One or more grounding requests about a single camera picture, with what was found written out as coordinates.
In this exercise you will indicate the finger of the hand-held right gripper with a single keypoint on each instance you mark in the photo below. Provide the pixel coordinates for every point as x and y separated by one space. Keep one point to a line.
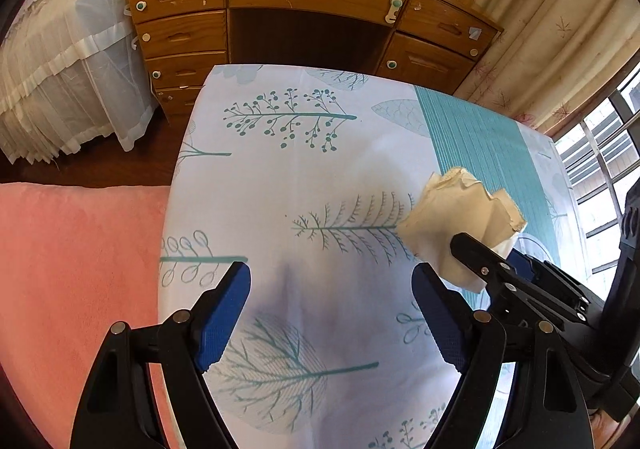
480 259
527 264

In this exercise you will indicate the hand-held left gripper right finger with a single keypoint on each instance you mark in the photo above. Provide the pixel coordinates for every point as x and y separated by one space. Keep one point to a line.
440 319

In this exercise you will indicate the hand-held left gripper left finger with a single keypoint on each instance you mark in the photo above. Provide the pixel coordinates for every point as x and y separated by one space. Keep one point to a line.
225 314

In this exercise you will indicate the white tissue paper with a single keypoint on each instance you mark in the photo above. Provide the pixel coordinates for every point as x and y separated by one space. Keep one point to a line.
450 219

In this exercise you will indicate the metal window grille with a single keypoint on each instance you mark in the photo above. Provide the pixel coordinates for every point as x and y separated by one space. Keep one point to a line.
600 144

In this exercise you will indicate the pink blanket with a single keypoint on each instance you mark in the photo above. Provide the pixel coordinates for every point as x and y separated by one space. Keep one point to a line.
75 279

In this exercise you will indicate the beige patterned curtain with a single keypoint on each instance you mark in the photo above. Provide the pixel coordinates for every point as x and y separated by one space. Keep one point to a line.
550 29

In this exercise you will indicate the white drawer child lock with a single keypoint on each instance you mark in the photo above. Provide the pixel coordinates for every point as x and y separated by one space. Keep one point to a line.
392 11

